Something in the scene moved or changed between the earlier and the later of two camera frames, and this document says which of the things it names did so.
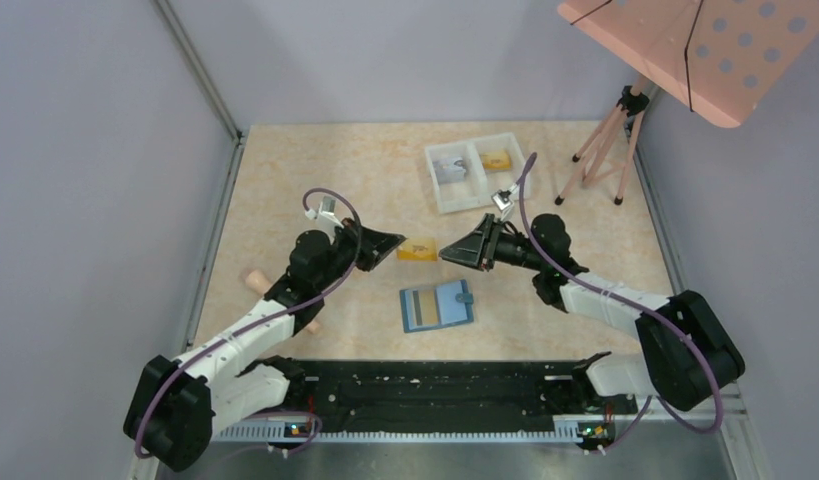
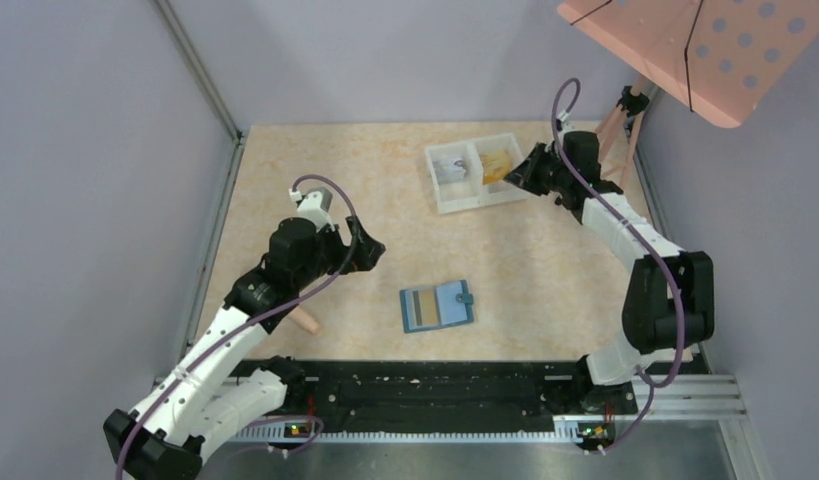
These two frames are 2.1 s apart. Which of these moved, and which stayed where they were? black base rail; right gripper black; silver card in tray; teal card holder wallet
Moved: right gripper black
Stayed: silver card in tray; teal card holder wallet; black base rail
